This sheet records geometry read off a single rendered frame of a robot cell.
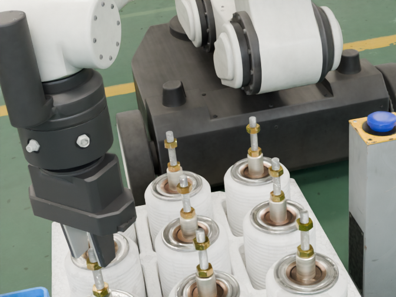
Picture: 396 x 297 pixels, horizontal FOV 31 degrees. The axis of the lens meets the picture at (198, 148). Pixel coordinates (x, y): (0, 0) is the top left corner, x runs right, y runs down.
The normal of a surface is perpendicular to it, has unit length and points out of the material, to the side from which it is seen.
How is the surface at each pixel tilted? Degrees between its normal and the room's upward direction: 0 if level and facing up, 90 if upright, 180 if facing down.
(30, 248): 0
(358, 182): 90
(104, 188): 90
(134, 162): 61
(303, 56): 85
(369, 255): 90
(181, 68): 0
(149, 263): 0
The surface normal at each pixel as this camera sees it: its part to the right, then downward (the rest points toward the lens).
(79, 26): -0.32, 0.07
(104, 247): 0.85, 0.18
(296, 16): 0.10, -0.17
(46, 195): -0.52, 0.48
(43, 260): -0.10, -0.86
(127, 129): -0.04, -0.58
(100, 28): 0.95, 0.07
